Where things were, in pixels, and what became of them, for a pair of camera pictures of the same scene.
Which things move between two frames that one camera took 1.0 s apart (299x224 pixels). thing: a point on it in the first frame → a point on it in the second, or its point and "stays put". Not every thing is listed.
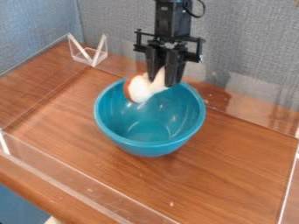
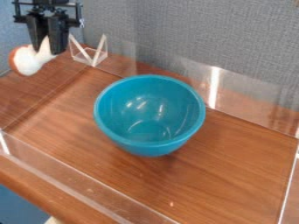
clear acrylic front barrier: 79,183 stays put
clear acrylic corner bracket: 88,55 stays put
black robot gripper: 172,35 → 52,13
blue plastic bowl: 155,127 stays put
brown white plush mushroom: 137,87 → 25,61
